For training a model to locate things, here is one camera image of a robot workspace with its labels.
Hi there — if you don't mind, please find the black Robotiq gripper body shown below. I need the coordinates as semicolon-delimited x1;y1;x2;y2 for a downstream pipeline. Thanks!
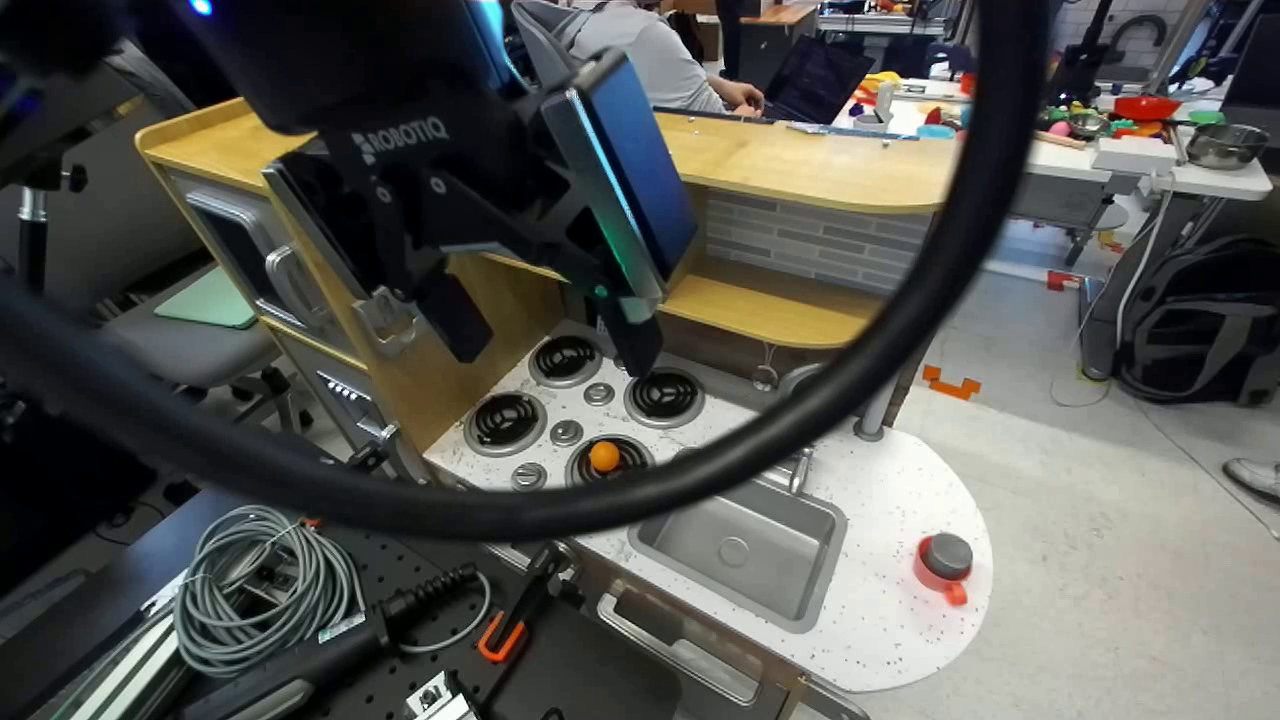
195;0;586;287

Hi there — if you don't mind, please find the seated person in gray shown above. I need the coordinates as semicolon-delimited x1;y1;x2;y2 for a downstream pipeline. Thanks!
515;0;764;115

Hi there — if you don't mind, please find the red cup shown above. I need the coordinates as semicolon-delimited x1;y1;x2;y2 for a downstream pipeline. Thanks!
910;532;971;607

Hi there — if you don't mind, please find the orange ball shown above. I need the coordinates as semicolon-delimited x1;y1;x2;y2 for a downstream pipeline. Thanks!
586;438;624;477

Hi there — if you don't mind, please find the wooden toy kitchen unit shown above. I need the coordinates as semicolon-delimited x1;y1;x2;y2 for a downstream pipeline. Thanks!
135;98;955;452

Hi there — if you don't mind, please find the toy sink faucet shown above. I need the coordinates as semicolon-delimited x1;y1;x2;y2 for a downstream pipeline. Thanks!
785;447;811;497

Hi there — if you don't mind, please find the metal toy sink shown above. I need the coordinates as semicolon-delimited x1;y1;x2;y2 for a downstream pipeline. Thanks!
631;479;847;631

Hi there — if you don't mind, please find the black laptop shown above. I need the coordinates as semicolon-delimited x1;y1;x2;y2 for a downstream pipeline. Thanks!
764;34;872;125

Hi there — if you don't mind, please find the gray office chair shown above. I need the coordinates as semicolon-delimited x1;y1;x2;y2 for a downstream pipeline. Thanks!
0;38;287;398

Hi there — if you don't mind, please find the white speckled kitchen countertop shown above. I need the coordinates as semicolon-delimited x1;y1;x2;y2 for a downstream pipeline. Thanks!
423;326;993;693

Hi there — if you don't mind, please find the black backpack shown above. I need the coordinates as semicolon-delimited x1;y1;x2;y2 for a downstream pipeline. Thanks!
1114;234;1280;408

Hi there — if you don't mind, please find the cluttered white table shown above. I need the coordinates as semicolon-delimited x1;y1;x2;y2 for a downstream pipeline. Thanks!
833;80;1272;198

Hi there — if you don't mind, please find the wrist camera with blue screen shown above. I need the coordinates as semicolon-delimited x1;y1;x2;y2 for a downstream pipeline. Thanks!
545;50;694;301

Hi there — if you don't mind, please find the black orange handled tool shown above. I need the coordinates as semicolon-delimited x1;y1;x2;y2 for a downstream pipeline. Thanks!
475;542;568;668

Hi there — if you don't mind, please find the coiled gray cable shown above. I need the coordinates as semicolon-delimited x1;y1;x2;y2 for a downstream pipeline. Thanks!
171;499;368;680

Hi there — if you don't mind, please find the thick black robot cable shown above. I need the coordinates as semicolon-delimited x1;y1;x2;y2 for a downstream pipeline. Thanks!
0;0;1056;542

